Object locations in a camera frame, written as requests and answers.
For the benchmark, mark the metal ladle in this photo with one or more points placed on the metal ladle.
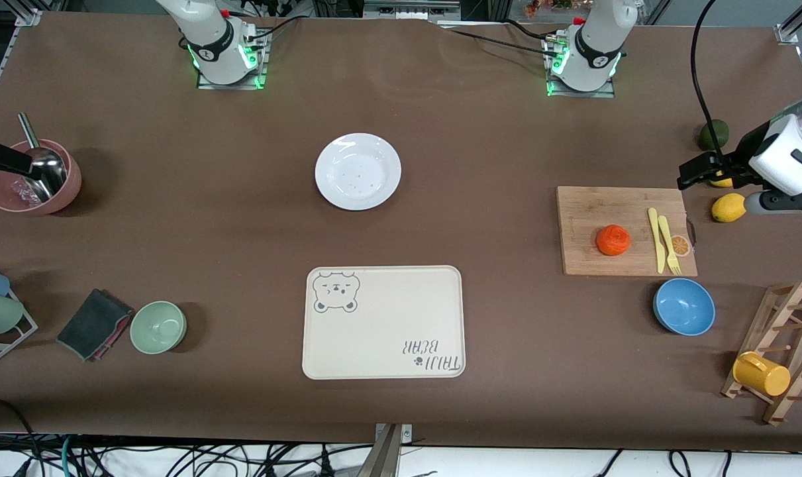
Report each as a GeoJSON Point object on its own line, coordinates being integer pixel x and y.
{"type": "Point", "coordinates": [50, 173]}

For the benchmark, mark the dark green avocado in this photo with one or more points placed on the dark green avocado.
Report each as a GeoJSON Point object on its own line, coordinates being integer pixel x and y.
{"type": "Point", "coordinates": [717, 132]}

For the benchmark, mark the white round plate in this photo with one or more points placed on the white round plate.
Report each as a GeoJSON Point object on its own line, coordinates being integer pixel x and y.
{"type": "Point", "coordinates": [357, 172]}

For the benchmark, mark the yellow plastic fork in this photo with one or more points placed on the yellow plastic fork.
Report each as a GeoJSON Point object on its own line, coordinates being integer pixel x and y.
{"type": "Point", "coordinates": [669, 242]}

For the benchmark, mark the aluminium frame rail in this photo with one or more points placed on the aluminium frame rail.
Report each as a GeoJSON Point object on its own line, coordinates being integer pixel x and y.
{"type": "Point", "coordinates": [26, 16]}
{"type": "Point", "coordinates": [795, 23]}

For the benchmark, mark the pink bowl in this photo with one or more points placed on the pink bowl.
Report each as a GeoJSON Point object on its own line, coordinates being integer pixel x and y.
{"type": "Point", "coordinates": [0, 195]}

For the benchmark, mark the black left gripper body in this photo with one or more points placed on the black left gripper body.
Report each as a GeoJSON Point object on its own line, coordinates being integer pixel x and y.
{"type": "Point", "coordinates": [744, 156]}

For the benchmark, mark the wooden mug rack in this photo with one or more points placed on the wooden mug rack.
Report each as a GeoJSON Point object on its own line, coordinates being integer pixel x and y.
{"type": "Point", "coordinates": [781, 305]}

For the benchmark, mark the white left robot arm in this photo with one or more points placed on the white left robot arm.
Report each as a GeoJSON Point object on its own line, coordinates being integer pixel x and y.
{"type": "Point", "coordinates": [596, 40]}

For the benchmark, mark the wooden cutting board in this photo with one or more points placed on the wooden cutting board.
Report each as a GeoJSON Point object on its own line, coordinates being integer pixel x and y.
{"type": "Point", "coordinates": [599, 212]}

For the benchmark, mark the yellow mug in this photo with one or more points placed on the yellow mug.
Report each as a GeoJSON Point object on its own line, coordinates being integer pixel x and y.
{"type": "Point", "coordinates": [761, 374]}

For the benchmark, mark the blue bowl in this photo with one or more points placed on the blue bowl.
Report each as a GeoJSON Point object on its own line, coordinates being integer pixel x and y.
{"type": "Point", "coordinates": [684, 307]}

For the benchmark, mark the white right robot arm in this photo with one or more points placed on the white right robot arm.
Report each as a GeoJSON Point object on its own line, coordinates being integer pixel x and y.
{"type": "Point", "coordinates": [208, 40]}

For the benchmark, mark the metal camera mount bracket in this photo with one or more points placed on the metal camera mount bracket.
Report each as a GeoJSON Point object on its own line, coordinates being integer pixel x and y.
{"type": "Point", "coordinates": [384, 454]}

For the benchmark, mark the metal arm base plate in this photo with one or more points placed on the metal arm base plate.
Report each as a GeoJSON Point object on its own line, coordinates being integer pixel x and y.
{"type": "Point", "coordinates": [208, 85]}
{"type": "Point", "coordinates": [602, 94]}

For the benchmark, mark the yellow plastic knife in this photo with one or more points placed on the yellow plastic knife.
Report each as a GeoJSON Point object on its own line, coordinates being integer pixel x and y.
{"type": "Point", "coordinates": [659, 248]}

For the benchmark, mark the pale green bowl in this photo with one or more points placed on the pale green bowl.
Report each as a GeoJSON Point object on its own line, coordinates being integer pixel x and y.
{"type": "Point", "coordinates": [157, 327]}

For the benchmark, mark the yellow lemon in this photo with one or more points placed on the yellow lemon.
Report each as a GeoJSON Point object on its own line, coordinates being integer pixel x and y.
{"type": "Point", "coordinates": [727, 208]}
{"type": "Point", "coordinates": [723, 181]}

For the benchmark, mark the dark folded cloth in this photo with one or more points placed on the dark folded cloth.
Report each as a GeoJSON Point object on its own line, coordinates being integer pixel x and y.
{"type": "Point", "coordinates": [93, 323]}

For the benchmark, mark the cream bear print tray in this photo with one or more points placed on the cream bear print tray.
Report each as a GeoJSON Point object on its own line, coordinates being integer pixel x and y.
{"type": "Point", "coordinates": [381, 324]}

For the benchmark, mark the orange mandarin fruit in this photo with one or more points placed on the orange mandarin fruit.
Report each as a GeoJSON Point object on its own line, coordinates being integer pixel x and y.
{"type": "Point", "coordinates": [613, 240]}

